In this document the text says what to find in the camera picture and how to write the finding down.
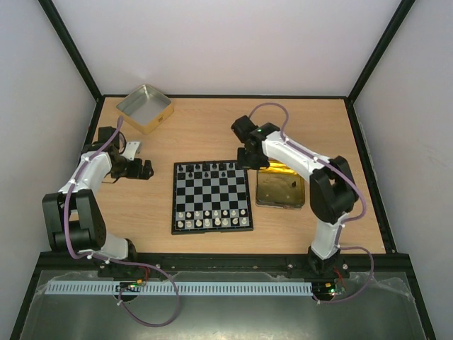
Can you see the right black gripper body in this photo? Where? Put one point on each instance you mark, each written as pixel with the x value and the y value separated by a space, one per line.
pixel 250 160

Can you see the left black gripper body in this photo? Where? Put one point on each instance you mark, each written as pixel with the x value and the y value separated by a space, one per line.
pixel 123 171

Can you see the gold tin lid tray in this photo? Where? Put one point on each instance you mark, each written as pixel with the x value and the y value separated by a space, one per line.
pixel 274 187

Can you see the black magnetic chess board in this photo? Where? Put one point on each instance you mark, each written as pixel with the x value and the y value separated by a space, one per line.
pixel 207 198

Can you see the gold square tin box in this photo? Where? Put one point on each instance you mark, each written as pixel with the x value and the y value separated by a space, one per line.
pixel 145 108

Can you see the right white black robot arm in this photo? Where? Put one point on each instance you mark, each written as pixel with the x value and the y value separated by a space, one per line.
pixel 331 185

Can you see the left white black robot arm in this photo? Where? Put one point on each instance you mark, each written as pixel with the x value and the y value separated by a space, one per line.
pixel 73 219

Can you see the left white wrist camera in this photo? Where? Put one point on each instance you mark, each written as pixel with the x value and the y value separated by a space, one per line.
pixel 132 149

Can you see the grey slotted cable duct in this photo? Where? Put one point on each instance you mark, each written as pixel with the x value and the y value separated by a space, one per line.
pixel 67 287

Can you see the black aluminium frame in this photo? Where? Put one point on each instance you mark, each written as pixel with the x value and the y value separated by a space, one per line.
pixel 390 261

